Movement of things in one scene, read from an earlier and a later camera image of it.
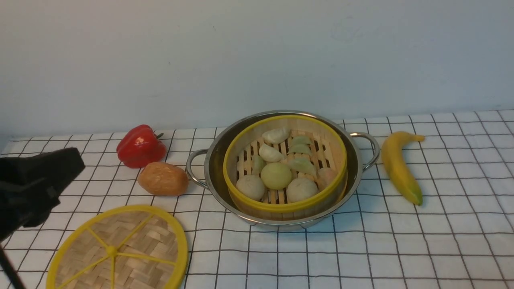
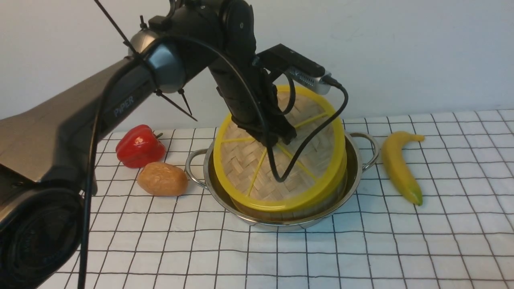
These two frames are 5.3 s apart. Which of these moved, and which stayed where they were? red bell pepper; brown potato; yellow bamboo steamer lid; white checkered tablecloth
Moved: yellow bamboo steamer lid
Stayed: brown potato; white checkered tablecloth; red bell pepper
